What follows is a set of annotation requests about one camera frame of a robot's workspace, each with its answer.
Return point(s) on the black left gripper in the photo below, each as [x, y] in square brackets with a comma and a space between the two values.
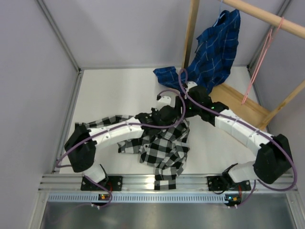
[153, 110]

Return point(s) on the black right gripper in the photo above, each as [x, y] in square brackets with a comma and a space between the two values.
[179, 103]

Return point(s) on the black white checkered shirt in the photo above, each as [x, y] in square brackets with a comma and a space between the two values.
[166, 152]

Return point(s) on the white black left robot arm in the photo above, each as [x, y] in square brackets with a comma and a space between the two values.
[82, 145]

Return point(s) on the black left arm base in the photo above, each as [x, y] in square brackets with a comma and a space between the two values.
[114, 183]

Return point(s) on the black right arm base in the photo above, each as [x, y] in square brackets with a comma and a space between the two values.
[220, 184]

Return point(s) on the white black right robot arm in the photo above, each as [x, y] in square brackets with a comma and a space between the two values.
[272, 153]

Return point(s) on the blue plaid shirt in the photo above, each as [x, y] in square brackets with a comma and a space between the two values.
[215, 53]

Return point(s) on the light blue hanger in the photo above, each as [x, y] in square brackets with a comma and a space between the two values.
[221, 15]

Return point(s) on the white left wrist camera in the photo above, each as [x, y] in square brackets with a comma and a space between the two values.
[163, 100]

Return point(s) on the wooden clothes rack frame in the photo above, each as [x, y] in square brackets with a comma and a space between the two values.
[247, 109]

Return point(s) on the pink wire hanger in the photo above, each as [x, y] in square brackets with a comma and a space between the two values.
[267, 43]

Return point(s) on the slotted grey cable duct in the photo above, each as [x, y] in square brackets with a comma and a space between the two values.
[143, 198]

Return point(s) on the aluminium mounting rail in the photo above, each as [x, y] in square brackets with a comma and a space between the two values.
[141, 183]

